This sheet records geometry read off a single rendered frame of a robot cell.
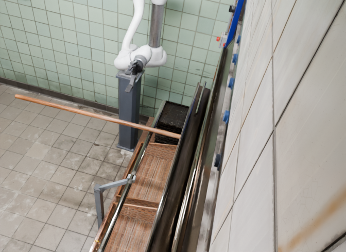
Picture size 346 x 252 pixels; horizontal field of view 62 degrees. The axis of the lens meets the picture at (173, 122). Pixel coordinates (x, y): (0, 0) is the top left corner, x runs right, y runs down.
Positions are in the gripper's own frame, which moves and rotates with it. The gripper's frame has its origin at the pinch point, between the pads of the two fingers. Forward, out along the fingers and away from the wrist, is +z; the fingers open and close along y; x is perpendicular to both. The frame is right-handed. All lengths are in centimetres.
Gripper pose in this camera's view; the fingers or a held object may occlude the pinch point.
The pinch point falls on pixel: (127, 82)
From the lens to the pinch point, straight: 182.1
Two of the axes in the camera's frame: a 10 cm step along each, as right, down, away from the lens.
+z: -2.3, 6.7, -7.1
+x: -9.7, -2.5, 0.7
